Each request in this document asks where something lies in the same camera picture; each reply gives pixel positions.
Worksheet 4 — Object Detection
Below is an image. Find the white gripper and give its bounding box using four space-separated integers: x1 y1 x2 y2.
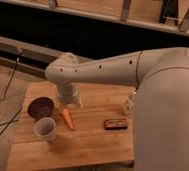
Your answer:
57 83 83 111

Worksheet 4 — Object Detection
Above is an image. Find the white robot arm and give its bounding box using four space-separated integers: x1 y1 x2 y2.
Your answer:
45 47 189 171

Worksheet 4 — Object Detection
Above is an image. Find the white ceramic cup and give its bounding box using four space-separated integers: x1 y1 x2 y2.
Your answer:
34 117 57 141

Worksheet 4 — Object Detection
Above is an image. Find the orange carrot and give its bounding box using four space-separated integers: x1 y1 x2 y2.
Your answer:
62 109 75 130

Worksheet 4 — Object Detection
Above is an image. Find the dark purple bowl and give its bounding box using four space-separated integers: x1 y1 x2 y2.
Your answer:
27 97 54 120

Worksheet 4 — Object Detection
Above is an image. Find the black floor cable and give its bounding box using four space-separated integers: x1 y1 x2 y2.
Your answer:
0 105 24 150

